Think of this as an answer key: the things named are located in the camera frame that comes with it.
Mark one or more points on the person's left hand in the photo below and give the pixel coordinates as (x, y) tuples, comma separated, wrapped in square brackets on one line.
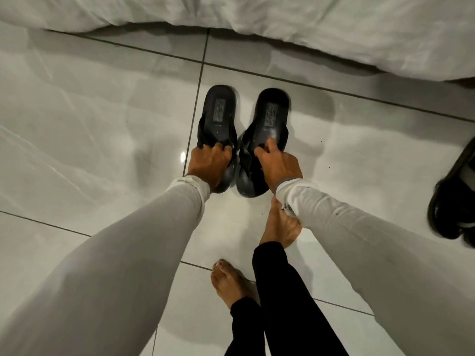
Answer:
[(207, 165)]

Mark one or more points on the person's left forearm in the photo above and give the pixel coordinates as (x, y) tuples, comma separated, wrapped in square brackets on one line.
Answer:
[(111, 270)]

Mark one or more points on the person's right forearm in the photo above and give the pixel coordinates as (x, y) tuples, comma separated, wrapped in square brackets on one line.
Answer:
[(374, 255)]

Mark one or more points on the person's right leg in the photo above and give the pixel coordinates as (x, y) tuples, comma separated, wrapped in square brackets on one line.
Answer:
[(289, 300)]

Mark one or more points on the person's right foot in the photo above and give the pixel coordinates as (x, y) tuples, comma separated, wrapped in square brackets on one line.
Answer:
[(279, 228)]

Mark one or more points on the white bed sheet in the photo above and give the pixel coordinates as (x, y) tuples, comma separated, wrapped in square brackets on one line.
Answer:
[(259, 14)]

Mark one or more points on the person's foot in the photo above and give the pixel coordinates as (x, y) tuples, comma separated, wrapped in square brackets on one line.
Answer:
[(227, 283), (279, 228)]

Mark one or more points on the black slip-on sandal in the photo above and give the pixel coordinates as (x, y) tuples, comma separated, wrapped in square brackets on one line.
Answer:
[(217, 114), (268, 114)]

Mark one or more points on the person's leg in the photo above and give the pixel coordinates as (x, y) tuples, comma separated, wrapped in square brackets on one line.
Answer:
[(246, 329), (289, 300)]

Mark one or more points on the person's left fingers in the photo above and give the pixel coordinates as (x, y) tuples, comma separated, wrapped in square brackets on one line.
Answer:
[(219, 149)]

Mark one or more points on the person's right thumb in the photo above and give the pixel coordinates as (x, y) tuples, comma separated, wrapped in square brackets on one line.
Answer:
[(259, 154)]

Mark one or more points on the person's left foot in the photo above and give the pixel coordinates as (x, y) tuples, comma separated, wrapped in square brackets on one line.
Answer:
[(227, 283)]

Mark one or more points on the person's left leg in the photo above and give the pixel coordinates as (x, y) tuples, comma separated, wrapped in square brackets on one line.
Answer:
[(246, 329)]

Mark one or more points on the person's right hand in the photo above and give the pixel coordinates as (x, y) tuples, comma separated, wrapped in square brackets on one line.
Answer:
[(279, 170)]

